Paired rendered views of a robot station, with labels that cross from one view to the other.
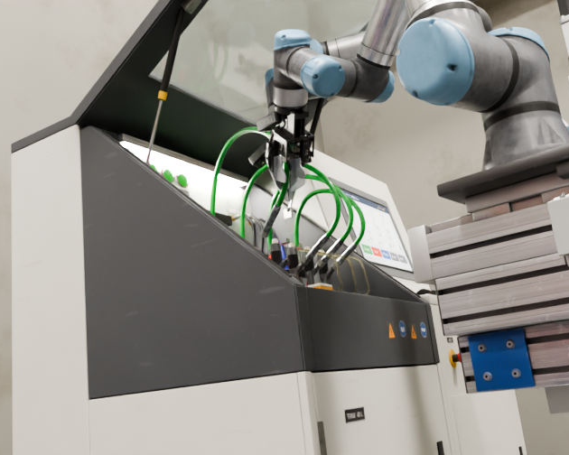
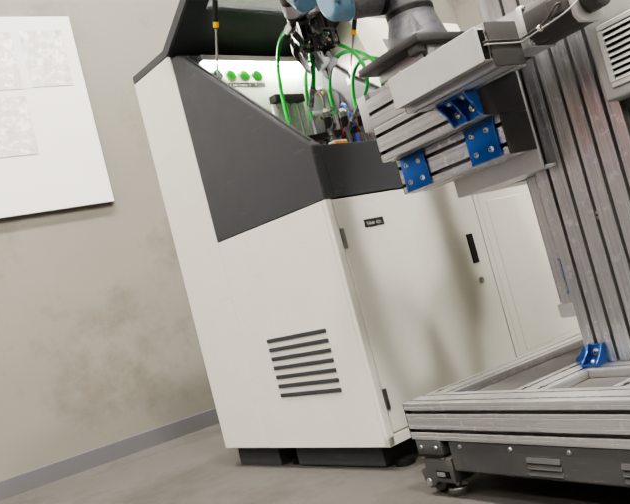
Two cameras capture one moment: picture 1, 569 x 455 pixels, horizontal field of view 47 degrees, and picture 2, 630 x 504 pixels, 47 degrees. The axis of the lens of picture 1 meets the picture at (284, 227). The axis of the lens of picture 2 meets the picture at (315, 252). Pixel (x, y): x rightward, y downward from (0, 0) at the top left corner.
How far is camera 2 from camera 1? 0.99 m
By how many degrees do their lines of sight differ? 20
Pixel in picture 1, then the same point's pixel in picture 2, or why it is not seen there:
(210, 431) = (284, 247)
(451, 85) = (341, 12)
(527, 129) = (402, 24)
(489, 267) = (396, 116)
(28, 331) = (174, 206)
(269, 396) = (310, 218)
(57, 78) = not seen: outside the picture
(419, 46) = not seen: outside the picture
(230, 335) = (283, 185)
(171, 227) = (238, 120)
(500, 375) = (416, 180)
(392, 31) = not seen: outside the picture
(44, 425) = (198, 264)
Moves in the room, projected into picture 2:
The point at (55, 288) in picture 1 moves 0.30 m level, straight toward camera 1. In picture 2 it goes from (183, 174) to (169, 158)
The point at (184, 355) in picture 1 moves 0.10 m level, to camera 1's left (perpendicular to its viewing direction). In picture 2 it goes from (262, 203) to (233, 211)
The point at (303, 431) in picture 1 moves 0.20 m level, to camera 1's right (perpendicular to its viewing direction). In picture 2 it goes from (330, 235) to (397, 216)
